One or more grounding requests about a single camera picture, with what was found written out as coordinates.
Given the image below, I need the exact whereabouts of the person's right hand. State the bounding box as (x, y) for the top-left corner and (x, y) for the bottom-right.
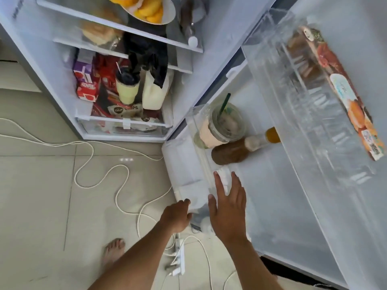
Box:
(208, 171), (247, 241)

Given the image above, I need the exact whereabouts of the person's left hand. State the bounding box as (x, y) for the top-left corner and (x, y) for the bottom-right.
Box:
(159, 199), (193, 235)

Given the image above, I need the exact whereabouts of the person's left forearm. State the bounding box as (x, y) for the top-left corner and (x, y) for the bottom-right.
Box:
(88, 223), (173, 290)

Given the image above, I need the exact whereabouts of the person's right forearm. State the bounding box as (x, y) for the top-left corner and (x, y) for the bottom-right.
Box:
(222, 235), (285, 290)

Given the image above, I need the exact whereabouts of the brown bottle with orange cap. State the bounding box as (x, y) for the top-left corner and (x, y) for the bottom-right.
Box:
(211, 127), (282, 166)

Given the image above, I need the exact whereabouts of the clear small door bin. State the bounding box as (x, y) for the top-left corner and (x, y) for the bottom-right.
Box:
(162, 104), (242, 215)

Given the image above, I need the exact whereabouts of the white power strip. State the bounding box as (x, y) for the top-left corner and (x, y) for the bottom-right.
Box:
(164, 237), (186, 277)

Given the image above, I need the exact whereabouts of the white refrigerator door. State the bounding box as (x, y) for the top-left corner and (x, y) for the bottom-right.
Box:
(162, 0), (387, 290)

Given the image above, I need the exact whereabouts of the clear plastic iced drink cup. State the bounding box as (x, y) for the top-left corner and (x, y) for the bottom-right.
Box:
(198, 102), (247, 149)

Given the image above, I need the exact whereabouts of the green drinking straw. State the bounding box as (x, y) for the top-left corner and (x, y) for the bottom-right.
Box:
(218, 93), (231, 119)

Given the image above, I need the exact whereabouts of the person's bare foot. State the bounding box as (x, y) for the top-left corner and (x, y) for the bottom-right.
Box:
(102, 238), (126, 270)

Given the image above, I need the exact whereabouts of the clear large door bin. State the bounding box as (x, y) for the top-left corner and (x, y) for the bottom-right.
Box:
(242, 8), (387, 181)

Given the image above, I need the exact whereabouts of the black and white chips packet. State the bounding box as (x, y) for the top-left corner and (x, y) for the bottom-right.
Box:
(107, 103), (143, 119)

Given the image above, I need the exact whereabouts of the white milk jug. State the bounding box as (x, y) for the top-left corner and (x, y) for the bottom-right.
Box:
(142, 69), (175, 111)

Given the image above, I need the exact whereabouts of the glass refrigerator shelf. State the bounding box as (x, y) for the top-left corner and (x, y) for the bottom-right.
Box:
(53, 37), (194, 75)
(36, 0), (204, 54)

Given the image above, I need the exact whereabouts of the yellow tumbler with black lid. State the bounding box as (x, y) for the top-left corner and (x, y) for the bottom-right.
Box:
(115, 62), (141, 106)

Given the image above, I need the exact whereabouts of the long biscuit box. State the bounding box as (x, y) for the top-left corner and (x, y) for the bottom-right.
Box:
(287, 25), (386, 162)

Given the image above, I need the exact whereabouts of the red drink carton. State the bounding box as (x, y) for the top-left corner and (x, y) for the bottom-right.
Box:
(76, 81), (99, 103)

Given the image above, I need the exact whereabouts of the black plastic bag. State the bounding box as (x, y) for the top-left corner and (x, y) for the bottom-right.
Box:
(123, 25), (169, 88)

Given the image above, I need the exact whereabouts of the red snack packet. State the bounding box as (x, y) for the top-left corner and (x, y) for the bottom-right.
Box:
(93, 54), (131, 98)

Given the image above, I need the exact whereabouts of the dark bottle with white cap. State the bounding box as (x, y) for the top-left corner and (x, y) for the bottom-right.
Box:
(178, 0), (207, 48)

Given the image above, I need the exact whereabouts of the purple drink carton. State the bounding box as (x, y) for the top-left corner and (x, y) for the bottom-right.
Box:
(73, 57), (95, 85)

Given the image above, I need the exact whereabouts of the white plate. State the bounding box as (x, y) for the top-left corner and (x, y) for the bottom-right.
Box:
(119, 0), (176, 26)

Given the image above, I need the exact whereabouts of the pile of yellow mango slices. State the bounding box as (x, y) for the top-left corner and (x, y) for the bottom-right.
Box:
(108, 0), (164, 24)

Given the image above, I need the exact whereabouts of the bread bun in plastic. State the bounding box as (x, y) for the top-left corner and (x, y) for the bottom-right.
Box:
(81, 21), (123, 46)

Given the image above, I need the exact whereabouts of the white refrigerator body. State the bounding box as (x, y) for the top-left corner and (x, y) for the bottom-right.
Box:
(0, 0), (279, 144)

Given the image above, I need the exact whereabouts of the short white cable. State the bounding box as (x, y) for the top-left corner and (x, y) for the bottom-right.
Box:
(172, 235), (213, 290)

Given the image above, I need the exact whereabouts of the long white cable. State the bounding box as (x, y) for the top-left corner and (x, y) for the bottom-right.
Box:
(0, 118), (182, 257)

